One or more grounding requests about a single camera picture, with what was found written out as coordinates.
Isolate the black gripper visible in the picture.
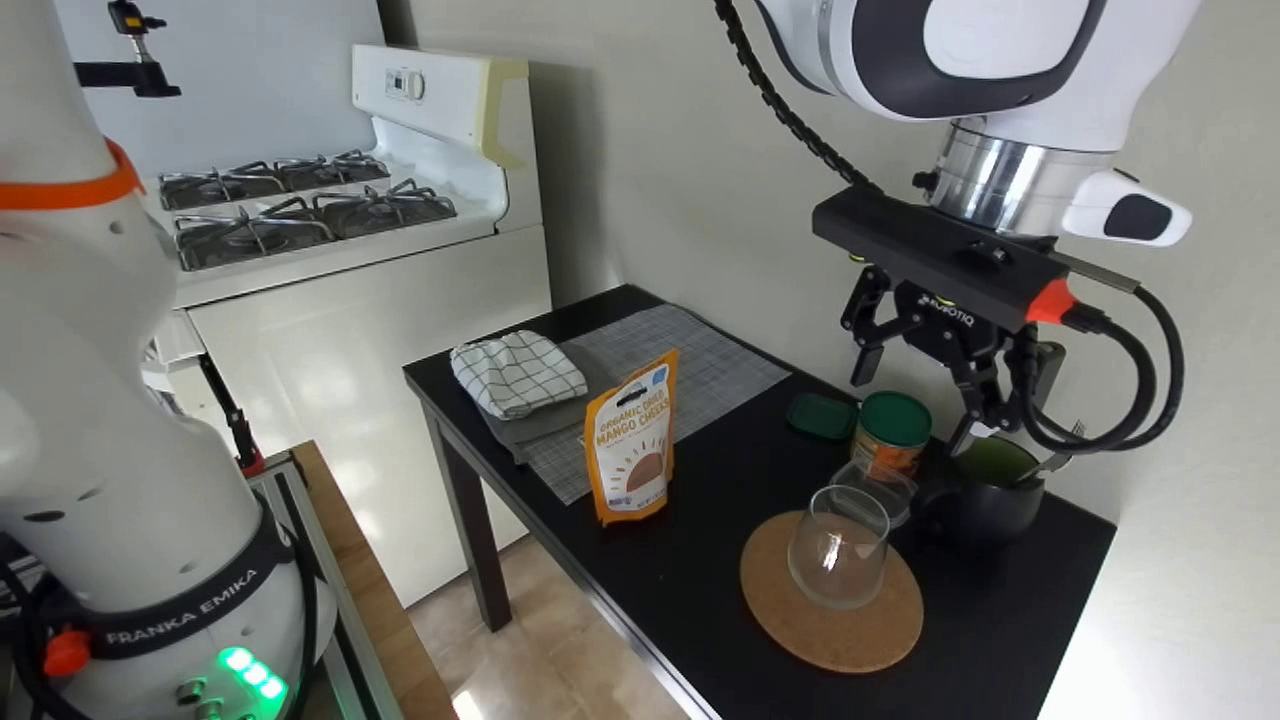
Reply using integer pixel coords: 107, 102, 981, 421
835, 259, 1062, 457

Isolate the black mug green inside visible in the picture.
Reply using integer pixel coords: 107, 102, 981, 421
921, 434, 1052, 545

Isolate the grey woven placemat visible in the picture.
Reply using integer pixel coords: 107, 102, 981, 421
514, 299, 794, 509

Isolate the orange jar with green lid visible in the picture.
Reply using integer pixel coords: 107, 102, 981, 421
852, 387, 937, 484

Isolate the dark green round lid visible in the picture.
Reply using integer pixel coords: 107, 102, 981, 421
781, 387, 860, 446

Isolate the small clear plastic container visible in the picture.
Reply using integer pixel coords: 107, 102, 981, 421
831, 457, 925, 530

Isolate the clear glass cup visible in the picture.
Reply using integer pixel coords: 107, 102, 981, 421
784, 480, 898, 611

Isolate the round cork coaster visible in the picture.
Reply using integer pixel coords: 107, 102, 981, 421
737, 509, 930, 675

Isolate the black table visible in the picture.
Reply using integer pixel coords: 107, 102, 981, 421
399, 279, 1119, 720

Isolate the orange snack pouch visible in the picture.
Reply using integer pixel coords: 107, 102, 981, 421
582, 348, 683, 530

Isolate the grey pot holder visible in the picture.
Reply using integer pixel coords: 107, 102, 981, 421
475, 337, 610, 465

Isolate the white checked dish towel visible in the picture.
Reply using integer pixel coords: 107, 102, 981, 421
449, 328, 592, 422

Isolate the wooden board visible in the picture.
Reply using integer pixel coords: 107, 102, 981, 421
282, 438, 461, 720

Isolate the white stove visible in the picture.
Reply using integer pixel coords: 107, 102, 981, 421
52, 0, 555, 611

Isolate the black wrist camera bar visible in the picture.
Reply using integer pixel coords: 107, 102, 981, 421
809, 182, 1078, 337

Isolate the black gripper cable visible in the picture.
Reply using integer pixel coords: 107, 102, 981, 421
1004, 279, 1187, 457

